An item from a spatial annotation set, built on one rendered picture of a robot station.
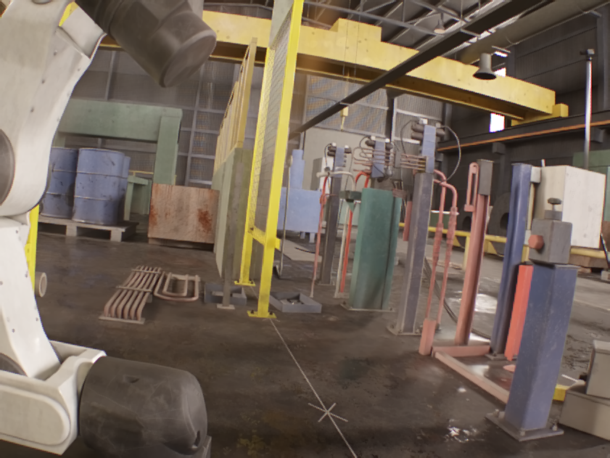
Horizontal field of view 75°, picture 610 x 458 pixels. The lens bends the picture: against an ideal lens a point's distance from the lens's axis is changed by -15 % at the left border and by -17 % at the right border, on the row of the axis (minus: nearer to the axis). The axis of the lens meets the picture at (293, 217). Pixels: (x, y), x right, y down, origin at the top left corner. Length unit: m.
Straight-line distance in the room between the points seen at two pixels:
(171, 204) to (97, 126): 7.13
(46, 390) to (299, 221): 7.76
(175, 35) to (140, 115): 11.33
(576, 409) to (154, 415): 1.35
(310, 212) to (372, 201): 5.41
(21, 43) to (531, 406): 1.55
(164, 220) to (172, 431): 4.65
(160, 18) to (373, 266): 2.54
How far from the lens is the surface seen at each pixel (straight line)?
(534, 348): 1.50
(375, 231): 2.99
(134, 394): 0.69
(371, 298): 3.05
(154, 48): 0.66
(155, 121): 11.90
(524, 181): 2.35
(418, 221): 2.48
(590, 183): 2.43
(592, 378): 1.65
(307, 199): 8.32
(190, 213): 5.25
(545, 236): 1.44
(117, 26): 0.70
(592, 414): 1.67
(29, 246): 1.38
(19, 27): 0.74
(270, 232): 2.49
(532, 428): 1.59
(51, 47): 0.71
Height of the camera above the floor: 0.62
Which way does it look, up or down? 1 degrees down
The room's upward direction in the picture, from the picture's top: 6 degrees clockwise
